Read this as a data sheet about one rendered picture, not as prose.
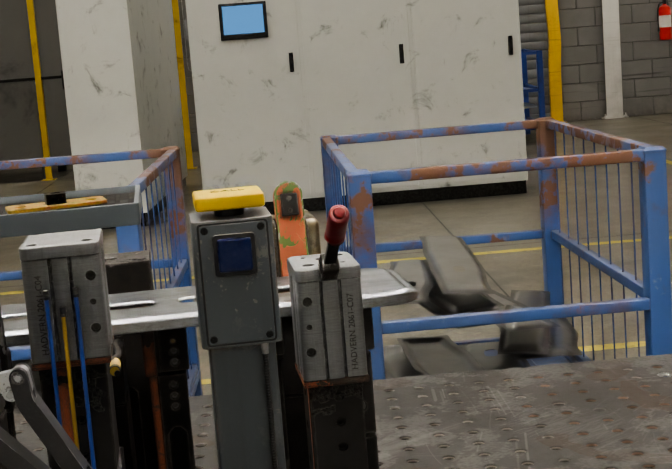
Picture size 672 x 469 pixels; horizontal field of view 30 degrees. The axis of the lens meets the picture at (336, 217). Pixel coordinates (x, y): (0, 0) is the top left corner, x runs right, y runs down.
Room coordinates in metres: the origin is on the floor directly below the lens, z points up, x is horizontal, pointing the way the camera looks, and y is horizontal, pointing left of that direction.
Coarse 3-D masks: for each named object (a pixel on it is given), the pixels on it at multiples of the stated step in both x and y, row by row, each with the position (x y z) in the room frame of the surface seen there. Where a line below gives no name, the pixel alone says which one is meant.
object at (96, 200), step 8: (56, 192) 1.08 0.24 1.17; (64, 192) 1.08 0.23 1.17; (48, 200) 1.07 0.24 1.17; (56, 200) 1.07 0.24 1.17; (64, 200) 1.07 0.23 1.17; (72, 200) 1.09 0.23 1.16; (80, 200) 1.08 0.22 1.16; (88, 200) 1.08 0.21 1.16; (96, 200) 1.07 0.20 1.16; (104, 200) 1.07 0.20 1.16; (8, 208) 1.07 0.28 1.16; (16, 208) 1.06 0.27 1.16; (24, 208) 1.06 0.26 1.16; (32, 208) 1.05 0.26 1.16; (40, 208) 1.05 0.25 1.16; (48, 208) 1.06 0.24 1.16; (56, 208) 1.06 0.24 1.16
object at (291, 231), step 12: (276, 192) 1.57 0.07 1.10; (288, 192) 1.57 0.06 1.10; (300, 192) 1.58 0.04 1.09; (276, 204) 1.57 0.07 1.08; (288, 204) 1.56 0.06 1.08; (300, 204) 1.57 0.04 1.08; (276, 216) 1.57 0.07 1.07; (288, 216) 1.57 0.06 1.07; (300, 216) 1.57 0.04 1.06; (276, 228) 1.58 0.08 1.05; (288, 228) 1.56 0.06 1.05; (300, 228) 1.57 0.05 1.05; (288, 240) 1.56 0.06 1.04; (300, 240) 1.56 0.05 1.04; (288, 252) 1.56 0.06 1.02; (300, 252) 1.56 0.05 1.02
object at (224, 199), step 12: (204, 192) 1.10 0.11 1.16; (216, 192) 1.10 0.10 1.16; (228, 192) 1.09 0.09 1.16; (240, 192) 1.08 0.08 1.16; (252, 192) 1.08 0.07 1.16; (204, 204) 1.06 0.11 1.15; (216, 204) 1.06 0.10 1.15; (228, 204) 1.06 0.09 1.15; (240, 204) 1.07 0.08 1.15; (252, 204) 1.07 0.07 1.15; (264, 204) 1.07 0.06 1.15
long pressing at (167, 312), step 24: (168, 288) 1.49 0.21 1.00; (192, 288) 1.48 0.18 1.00; (288, 288) 1.45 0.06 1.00; (384, 288) 1.40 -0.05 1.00; (408, 288) 1.37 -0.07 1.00; (24, 312) 1.42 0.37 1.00; (120, 312) 1.37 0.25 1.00; (144, 312) 1.37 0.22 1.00; (168, 312) 1.36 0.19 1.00; (192, 312) 1.33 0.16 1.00; (288, 312) 1.34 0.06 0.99; (24, 336) 1.30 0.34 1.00
